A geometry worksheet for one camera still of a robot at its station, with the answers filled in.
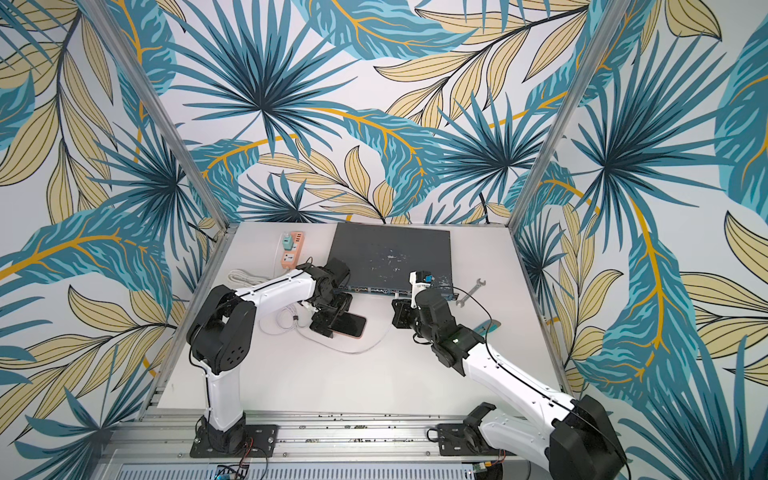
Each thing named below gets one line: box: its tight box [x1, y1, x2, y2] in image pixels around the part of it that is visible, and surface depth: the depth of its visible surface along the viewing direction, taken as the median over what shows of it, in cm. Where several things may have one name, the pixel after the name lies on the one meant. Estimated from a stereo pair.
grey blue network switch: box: [327, 222, 459, 300], surface depth 109 cm
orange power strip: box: [281, 231, 305, 269], surface depth 109 cm
